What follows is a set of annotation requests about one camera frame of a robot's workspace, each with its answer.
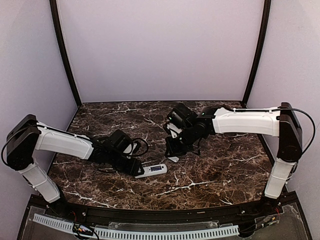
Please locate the white remote control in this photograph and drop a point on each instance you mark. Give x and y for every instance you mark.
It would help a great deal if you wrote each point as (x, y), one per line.
(150, 174)

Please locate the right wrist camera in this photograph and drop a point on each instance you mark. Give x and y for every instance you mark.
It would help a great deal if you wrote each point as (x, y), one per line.
(171, 129)

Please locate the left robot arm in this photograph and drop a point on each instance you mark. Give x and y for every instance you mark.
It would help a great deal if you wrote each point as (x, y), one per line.
(29, 135)

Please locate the right black frame post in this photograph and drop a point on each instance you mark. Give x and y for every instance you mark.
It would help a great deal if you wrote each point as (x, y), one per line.
(258, 50)

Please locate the white slotted cable duct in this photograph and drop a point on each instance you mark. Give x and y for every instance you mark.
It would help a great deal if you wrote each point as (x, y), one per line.
(122, 232)

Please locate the black frame post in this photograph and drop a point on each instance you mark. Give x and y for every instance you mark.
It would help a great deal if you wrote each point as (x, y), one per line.
(258, 50)
(63, 51)

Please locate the black front rail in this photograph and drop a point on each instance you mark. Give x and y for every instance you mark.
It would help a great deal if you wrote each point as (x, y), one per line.
(241, 214)

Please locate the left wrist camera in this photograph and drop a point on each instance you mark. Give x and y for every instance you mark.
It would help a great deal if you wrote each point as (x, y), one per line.
(134, 145)

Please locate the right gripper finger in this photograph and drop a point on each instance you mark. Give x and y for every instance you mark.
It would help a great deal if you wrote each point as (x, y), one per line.
(194, 148)
(169, 153)

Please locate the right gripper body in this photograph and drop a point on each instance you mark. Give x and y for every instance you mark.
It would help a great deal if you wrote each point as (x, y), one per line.
(172, 148)

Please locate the white battery cover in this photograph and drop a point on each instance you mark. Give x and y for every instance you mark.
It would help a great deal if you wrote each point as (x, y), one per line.
(174, 159)

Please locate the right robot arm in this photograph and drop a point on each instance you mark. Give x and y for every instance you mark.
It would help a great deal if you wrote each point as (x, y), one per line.
(186, 127)

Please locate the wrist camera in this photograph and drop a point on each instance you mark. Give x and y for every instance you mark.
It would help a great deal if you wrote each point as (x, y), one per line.
(171, 129)
(134, 145)

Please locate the left black frame post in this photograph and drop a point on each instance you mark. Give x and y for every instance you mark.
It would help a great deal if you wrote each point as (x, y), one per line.
(63, 51)

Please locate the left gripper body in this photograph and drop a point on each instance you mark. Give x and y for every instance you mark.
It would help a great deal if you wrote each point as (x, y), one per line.
(135, 166)

